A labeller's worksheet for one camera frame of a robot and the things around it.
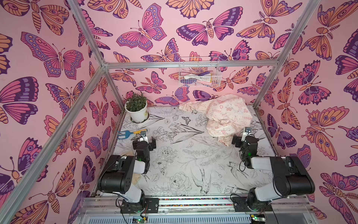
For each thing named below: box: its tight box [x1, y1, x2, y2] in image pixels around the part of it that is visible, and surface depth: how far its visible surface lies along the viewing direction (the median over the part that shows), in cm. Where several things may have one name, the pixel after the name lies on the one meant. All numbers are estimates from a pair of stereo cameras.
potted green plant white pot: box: [124, 91, 149, 124], surface depth 105 cm
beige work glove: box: [131, 173, 141, 186], surface depth 84 cm
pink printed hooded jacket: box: [179, 94, 253, 147], surface depth 106 cm
